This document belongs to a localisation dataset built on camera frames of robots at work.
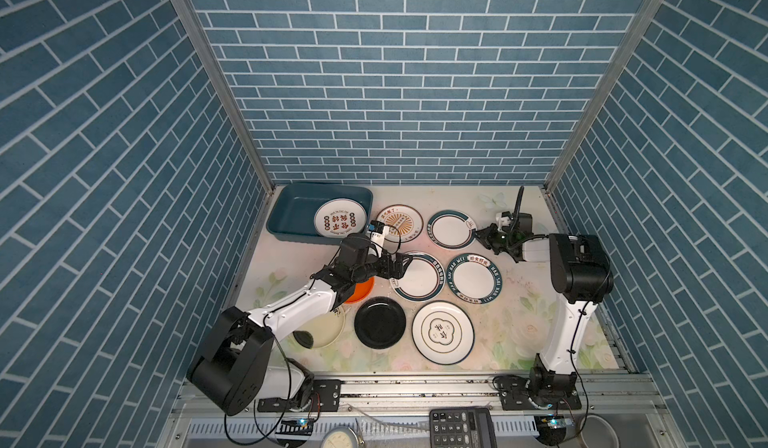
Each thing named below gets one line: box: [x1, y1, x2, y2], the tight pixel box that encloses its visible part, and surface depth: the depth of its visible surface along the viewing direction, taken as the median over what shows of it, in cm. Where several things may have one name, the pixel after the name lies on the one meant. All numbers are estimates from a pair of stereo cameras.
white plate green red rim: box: [427, 210, 478, 250], surface depth 110 cm
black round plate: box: [354, 297, 406, 349], surface depth 87 cm
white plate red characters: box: [314, 198, 367, 238], surface depth 113 cm
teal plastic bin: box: [266, 183, 374, 245], surface depth 111 cm
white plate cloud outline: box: [411, 301, 475, 365], surface depth 85 cm
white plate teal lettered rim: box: [446, 253, 503, 305], surface depth 96 cm
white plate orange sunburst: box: [376, 204, 424, 243], surface depth 111 cm
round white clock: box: [320, 426, 361, 448], surface depth 66 cm
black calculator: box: [429, 408, 498, 448], surface depth 69 cm
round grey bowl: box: [580, 413, 621, 448], surface depth 70 cm
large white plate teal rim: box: [389, 251, 446, 302], surface depth 96 cm
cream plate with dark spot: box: [290, 310, 346, 349], surface depth 84 cm
